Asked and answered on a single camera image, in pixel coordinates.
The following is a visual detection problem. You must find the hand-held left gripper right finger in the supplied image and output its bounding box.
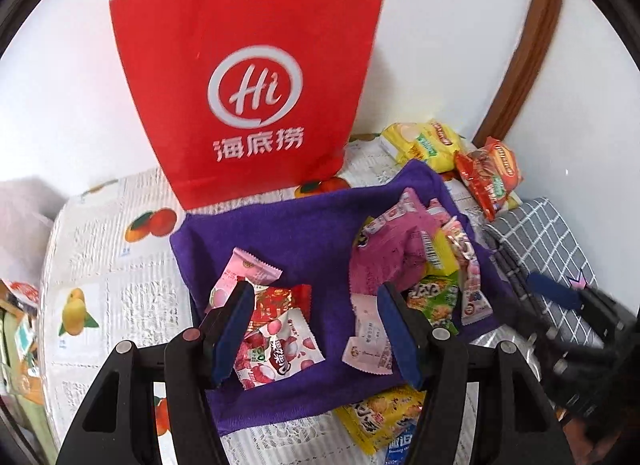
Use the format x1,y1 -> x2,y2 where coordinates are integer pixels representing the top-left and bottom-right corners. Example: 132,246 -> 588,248
377,282 -> 573,465

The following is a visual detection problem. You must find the brown wooden door frame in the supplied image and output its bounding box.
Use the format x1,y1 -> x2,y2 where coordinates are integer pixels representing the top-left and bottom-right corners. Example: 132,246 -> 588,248
472,0 -> 566,148

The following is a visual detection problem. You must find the blue packet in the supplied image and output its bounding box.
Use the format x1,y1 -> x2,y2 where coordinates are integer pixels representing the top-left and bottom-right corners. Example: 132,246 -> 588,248
385,420 -> 421,465

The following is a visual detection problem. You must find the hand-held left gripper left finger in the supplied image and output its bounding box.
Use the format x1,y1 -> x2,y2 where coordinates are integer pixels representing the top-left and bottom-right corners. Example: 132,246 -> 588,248
55,281 -> 257,465

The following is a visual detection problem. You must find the white lychee print packet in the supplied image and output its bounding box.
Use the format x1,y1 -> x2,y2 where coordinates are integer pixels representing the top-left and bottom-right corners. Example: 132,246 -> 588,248
234,307 -> 326,391

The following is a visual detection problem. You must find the purple towel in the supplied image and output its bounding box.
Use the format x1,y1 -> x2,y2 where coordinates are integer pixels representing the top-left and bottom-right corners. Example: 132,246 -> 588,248
170,160 -> 516,438

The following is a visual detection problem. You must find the yellow snack packet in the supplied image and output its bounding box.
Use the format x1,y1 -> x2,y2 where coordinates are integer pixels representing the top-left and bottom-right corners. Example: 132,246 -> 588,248
380,120 -> 468,173

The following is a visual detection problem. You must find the dark yellow packet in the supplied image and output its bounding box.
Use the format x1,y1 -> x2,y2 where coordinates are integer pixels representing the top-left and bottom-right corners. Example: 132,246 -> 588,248
357,218 -> 381,251

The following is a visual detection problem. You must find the pale pink candy packet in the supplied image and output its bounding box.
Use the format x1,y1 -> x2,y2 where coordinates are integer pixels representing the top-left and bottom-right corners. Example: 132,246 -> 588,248
207,247 -> 283,316

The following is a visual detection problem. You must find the striped candy packet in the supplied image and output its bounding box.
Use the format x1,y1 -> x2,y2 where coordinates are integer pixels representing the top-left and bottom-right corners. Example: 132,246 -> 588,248
447,218 -> 493,326

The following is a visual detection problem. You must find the grey checked cushion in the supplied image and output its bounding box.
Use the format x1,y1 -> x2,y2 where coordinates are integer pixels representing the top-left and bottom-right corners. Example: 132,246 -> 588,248
482,198 -> 608,346

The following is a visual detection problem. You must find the white pink packet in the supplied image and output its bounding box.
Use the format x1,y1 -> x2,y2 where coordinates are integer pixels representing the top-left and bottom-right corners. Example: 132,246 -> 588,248
341,292 -> 396,376

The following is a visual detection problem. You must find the yellow chip packet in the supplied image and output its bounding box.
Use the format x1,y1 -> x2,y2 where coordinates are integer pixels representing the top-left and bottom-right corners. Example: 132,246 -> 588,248
334,385 -> 426,456

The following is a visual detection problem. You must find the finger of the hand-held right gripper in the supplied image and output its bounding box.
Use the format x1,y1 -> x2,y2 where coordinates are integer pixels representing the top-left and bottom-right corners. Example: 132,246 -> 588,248
527,272 -> 583,311

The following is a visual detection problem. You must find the green snack packet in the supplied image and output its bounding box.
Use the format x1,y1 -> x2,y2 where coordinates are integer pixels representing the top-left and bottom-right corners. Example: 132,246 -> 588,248
406,275 -> 461,336

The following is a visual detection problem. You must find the pink snack packet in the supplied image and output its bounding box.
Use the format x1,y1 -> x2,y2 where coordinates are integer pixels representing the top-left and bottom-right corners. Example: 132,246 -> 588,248
349,188 -> 451,296

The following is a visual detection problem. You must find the fruit print tablecloth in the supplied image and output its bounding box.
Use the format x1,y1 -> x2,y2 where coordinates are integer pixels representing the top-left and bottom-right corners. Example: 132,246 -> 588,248
37,132 -> 501,465

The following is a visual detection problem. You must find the red orange snack packet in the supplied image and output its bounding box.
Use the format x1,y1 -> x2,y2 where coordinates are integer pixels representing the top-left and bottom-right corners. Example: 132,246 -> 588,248
454,138 -> 523,221

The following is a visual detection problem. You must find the red paper bag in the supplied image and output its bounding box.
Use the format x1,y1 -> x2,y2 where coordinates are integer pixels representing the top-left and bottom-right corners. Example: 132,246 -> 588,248
109,0 -> 390,211

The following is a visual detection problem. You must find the small yellow packet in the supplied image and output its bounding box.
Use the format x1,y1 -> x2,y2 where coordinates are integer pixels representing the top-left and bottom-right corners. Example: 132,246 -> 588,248
422,228 -> 460,276

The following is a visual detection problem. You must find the red candy packet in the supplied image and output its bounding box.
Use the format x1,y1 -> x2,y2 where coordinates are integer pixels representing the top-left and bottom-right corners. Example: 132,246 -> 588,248
252,284 -> 313,331

